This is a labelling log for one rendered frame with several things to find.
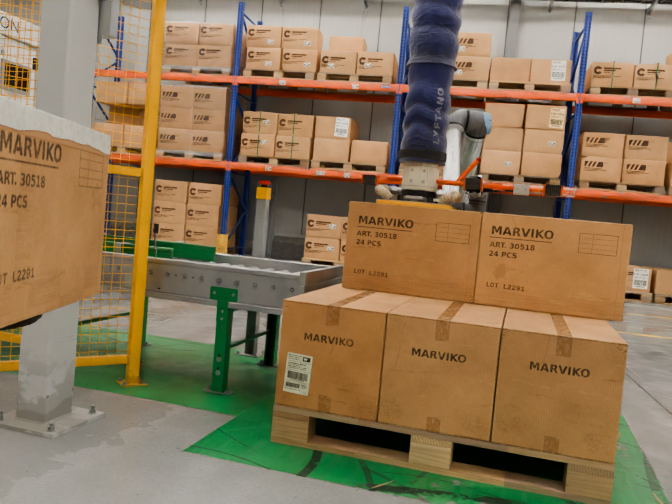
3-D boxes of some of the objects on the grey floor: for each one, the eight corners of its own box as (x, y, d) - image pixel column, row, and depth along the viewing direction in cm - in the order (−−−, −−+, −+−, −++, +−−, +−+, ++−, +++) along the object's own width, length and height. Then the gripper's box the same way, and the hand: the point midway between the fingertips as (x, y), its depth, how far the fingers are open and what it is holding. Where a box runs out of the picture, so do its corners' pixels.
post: (242, 354, 385) (256, 186, 379) (247, 352, 391) (261, 187, 386) (253, 356, 383) (267, 187, 377) (257, 354, 389) (271, 188, 384)
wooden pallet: (270, 441, 244) (273, 404, 243) (341, 382, 340) (344, 355, 339) (610, 508, 211) (615, 465, 210) (583, 422, 307) (586, 392, 306)
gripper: (466, 201, 320) (462, 198, 299) (468, 174, 319) (464, 169, 299) (483, 202, 317) (481, 199, 297) (486, 175, 317) (483, 170, 297)
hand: (479, 185), depth 298 cm, fingers closed on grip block, 7 cm apart
